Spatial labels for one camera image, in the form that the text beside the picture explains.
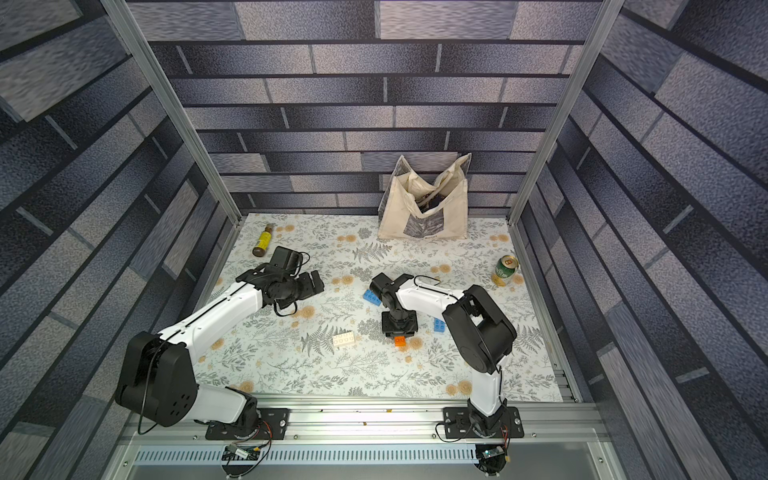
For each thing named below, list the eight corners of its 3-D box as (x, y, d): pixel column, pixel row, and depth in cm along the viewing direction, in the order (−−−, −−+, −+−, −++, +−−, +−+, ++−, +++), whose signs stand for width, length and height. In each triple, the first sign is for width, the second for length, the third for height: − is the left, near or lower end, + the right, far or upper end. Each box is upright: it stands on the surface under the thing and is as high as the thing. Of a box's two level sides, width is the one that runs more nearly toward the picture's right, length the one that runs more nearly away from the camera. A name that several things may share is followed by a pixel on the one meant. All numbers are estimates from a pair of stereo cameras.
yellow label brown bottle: (255, 258, 110) (252, 252, 107) (266, 229, 119) (263, 223, 117) (265, 258, 110) (262, 252, 107) (274, 229, 119) (272, 223, 117)
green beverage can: (489, 283, 103) (498, 265, 94) (493, 272, 106) (502, 252, 97) (504, 289, 101) (516, 271, 92) (508, 277, 104) (519, 258, 95)
